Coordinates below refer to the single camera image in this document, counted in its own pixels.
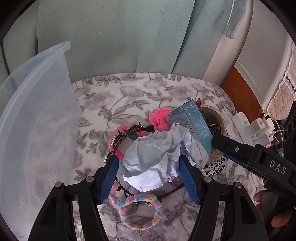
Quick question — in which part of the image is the rainbow braided hair tie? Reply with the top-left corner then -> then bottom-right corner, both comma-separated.
108,182 -> 163,232

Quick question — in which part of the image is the light blue carton box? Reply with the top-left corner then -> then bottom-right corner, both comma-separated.
165,99 -> 213,155

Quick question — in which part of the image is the white paper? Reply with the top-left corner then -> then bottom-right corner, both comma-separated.
123,123 -> 209,192

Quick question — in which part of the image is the pink hair claw clip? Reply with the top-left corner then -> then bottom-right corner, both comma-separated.
149,108 -> 170,132

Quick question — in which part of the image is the dark red hair claw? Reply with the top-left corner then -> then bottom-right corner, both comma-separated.
195,98 -> 201,107

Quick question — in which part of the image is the right hand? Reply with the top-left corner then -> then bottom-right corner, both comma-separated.
253,190 -> 295,232

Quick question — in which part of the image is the white power strip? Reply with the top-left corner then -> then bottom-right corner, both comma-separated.
231,112 -> 274,147

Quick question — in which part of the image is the leopard print scrunchie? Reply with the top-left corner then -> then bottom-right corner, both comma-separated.
203,156 -> 228,176

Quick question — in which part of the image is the clear packing tape roll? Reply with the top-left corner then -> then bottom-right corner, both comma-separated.
199,107 -> 228,165

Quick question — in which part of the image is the quilted lace-trimmed cover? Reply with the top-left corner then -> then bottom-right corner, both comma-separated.
267,43 -> 295,120

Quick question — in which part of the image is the clear plastic storage bin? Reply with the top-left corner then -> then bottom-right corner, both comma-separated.
1,41 -> 82,240

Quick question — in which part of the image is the floral grey white blanket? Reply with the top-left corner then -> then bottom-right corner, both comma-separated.
69,72 -> 266,241

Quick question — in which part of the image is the pale green curtain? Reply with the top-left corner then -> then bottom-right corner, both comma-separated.
1,1 -> 248,81

